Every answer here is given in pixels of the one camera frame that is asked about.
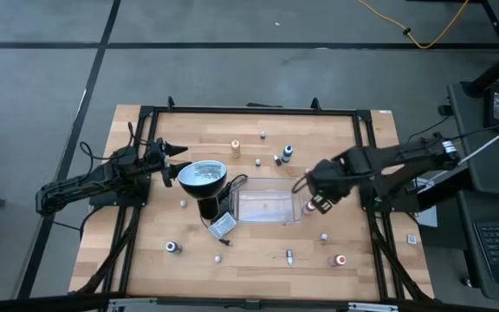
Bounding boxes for black front rail with brackets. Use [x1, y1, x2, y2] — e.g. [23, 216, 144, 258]
[0, 293, 499, 312]

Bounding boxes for black aluminium table frame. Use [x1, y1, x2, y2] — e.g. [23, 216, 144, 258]
[69, 95, 435, 302]

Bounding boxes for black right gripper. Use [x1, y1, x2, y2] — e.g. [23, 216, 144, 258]
[308, 156, 357, 216]

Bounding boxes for black side desk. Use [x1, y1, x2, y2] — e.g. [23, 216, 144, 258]
[446, 80, 499, 196]

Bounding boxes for white cable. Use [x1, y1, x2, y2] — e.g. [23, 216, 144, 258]
[422, 117, 499, 185]

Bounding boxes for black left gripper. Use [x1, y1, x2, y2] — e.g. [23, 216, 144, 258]
[144, 137, 193, 188]

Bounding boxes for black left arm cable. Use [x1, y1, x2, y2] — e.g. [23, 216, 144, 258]
[79, 140, 116, 162]

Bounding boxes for black keyboard desk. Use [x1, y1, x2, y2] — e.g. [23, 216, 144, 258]
[456, 189, 499, 304]

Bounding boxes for white printed cord warning tag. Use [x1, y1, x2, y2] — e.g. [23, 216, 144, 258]
[208, 211, 237, 240]

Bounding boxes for black gooseneck desk lamp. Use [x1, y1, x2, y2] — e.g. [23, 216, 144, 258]
[177, 159, 236, 221]

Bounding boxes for yellow extension cord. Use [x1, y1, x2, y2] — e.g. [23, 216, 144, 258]
[356, 0, 471, 49]

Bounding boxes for clear plastic container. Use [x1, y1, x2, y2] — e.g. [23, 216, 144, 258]
[230, 176, 305, 225]

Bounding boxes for black lamp cord with plug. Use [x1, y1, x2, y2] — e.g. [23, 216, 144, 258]
[199, 172, 250, 248]

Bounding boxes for black desk leg beam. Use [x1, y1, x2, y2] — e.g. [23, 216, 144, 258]
[460, 36, 499, 99]

